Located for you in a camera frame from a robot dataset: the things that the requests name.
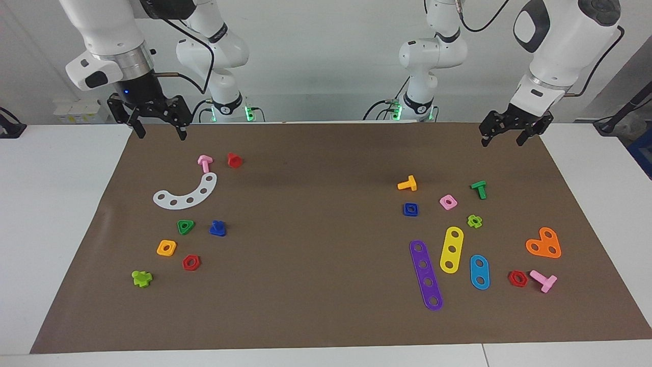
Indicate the black stand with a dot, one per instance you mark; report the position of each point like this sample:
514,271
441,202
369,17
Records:
631,104

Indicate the blue two-hole strip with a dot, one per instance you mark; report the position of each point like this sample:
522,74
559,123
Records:
479,272

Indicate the yellow three-hole strip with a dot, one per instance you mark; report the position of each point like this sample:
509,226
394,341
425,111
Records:
453,242

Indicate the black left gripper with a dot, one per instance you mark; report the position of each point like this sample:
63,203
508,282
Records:
522,116

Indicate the dark green plastic bolt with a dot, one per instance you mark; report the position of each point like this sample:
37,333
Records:
481,191

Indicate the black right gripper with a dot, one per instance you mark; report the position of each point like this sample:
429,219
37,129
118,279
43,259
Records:
137,90

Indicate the brown table mat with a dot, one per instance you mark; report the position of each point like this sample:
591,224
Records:
305,285

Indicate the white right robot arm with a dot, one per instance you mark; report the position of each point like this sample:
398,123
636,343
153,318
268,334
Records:
102,30

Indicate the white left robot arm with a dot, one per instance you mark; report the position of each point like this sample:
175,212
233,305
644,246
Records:
565,46

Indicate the blue square plastic nut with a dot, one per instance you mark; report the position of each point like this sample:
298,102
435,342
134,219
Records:
405,211

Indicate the orange square plastic nut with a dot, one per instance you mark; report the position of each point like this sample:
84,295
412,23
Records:
160,250

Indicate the green triangular plastic nut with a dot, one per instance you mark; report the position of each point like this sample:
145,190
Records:
191,224

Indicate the light green cross nut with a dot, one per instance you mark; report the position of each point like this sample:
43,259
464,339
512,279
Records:
469,220

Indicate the purple four-hole strip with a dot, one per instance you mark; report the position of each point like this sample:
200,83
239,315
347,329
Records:
426,273

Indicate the red hexagonal plastic nut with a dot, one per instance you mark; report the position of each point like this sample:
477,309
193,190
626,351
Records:
185,264
511,280

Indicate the white curved perforated plate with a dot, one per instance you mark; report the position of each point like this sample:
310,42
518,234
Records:
182,202

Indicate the red plastic bolt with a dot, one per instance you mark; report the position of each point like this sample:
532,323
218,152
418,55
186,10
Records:
234,161

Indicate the blue crate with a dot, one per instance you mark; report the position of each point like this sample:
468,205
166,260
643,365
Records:
643,153

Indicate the pink plastic bolt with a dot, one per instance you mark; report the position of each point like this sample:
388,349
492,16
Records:
547,282
205,164

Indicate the orange plastic bolt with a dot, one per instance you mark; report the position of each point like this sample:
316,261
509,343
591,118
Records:
410,183

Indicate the blue triangular-head plastic bolt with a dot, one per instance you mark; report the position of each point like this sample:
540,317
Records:
217,230

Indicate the white box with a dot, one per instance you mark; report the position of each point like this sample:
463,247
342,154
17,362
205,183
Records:
76,113

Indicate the orange heart-shaped plate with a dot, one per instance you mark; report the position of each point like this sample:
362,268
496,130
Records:
544,244

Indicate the pink square plastic nut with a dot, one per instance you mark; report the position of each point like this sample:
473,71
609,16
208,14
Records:
442,203

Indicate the light green cross-head bolt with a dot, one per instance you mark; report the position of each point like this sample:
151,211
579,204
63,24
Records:
141,279

